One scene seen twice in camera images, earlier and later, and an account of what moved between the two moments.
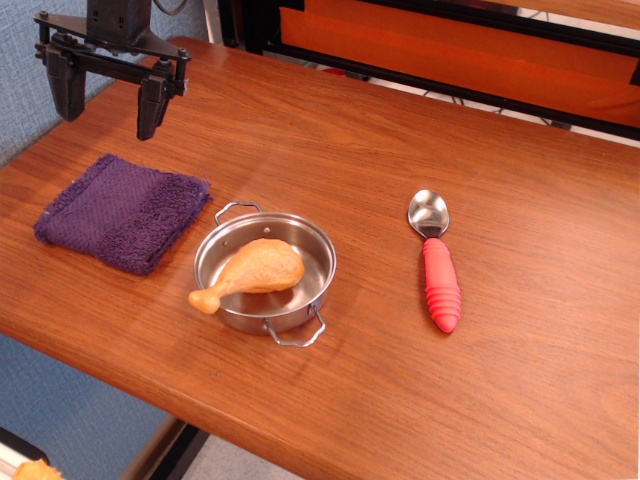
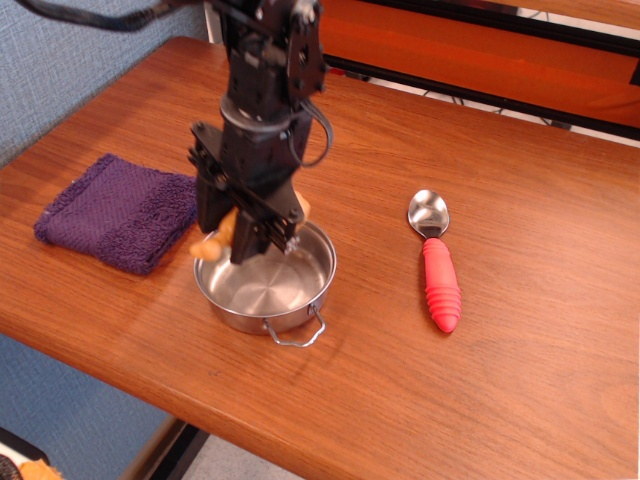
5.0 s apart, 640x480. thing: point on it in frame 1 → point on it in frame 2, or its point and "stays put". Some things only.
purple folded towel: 128,216 stays put
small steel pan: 290,315 stays put
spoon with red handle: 429,212 stays put
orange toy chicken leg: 260,266 → 220,241
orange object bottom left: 36,470 stays put
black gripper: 117,38 → 247,169
